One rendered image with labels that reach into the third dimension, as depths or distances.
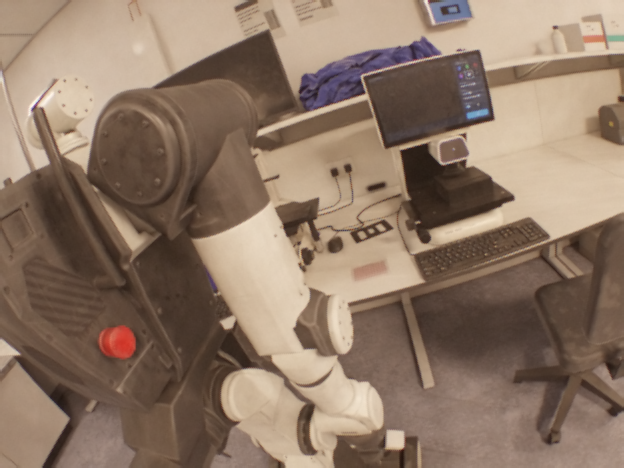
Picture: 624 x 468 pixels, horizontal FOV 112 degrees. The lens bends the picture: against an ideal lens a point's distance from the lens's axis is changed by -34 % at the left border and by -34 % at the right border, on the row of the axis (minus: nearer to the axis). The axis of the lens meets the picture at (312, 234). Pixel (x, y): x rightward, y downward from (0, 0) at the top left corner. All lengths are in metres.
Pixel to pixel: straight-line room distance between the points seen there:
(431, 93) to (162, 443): 1.16
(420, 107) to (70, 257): 1.06
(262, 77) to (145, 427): 1.39
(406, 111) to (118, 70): 1.72
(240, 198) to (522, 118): 1.77
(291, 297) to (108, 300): 0.19
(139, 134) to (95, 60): 2.11
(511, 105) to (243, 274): 1.74
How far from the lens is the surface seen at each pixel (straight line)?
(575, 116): 2.18
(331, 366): 0.42
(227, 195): 0.27
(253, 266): 0.29
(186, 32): 1.97
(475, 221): 1.11
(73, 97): 0.46
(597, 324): 0.90
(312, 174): 1.67
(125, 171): 0.25
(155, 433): 0.49
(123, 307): 0.36
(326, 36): 1.77
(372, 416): 0.56
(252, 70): 1.54
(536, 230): 1.09
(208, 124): 0.25
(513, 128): 1.90
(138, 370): 0.37
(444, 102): 1.16
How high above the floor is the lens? 1.31
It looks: 23 degrees down
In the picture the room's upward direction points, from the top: 21 degrees counter-clockwise
